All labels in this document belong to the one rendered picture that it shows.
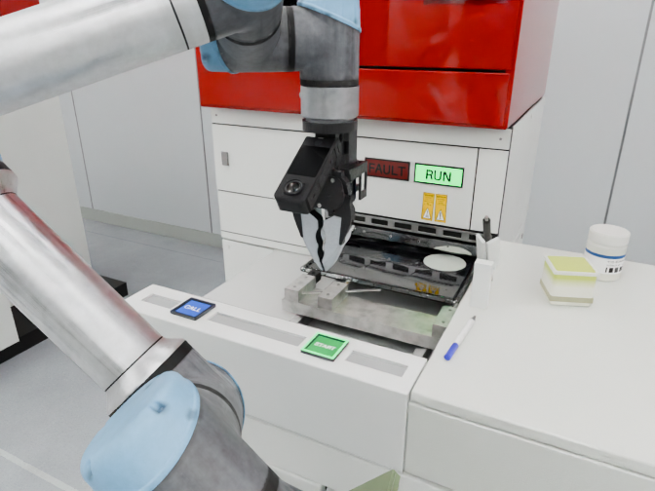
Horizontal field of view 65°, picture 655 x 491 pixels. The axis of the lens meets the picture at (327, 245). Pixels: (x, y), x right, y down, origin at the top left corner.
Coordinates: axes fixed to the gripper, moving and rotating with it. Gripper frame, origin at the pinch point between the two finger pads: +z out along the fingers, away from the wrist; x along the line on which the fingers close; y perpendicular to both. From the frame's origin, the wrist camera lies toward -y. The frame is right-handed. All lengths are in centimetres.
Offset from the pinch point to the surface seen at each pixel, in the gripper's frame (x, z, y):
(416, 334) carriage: -7.8, 23.0, 23.9
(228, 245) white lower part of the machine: 63, 31, 58
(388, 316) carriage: -0.7, 22.6, 27.4
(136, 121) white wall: 254, 28, 207
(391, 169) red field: 11, 1, 58
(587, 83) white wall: -25, -9, 207
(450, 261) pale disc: -6, 21, 55
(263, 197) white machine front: 50, 13, 59
